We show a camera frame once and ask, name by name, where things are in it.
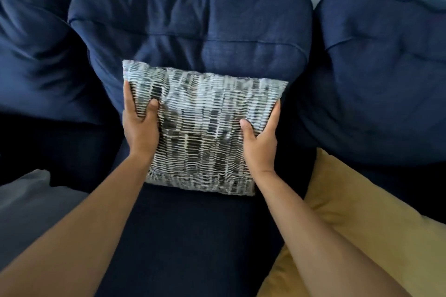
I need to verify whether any light grey throw pillow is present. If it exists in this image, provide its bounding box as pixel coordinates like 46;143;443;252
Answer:
0;169;89;266

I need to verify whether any person's right hand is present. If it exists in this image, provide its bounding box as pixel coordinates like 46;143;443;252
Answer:
239;100;281;177

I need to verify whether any navy blue sofa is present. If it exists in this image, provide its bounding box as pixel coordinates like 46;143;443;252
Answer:
0;112;446;297

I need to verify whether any navy blue sofa back cushion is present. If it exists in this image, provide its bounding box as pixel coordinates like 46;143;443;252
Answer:
68;0;313;123
296;0;446;168
0;0;105;125

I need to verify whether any person's right forearm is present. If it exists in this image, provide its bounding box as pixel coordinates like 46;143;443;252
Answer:
255;169;413;297

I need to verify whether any mustard yellow throw pillow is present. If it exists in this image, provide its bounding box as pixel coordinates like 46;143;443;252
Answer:
257;147;446;297

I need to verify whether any grey white patterned throw pillow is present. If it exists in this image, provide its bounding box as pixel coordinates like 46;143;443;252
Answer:
122;60;289;197

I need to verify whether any person's left hand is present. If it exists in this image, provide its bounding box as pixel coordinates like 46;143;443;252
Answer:
122;80;161;162

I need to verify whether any person's left forearm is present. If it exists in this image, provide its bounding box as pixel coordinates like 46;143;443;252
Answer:
0;155;154;297

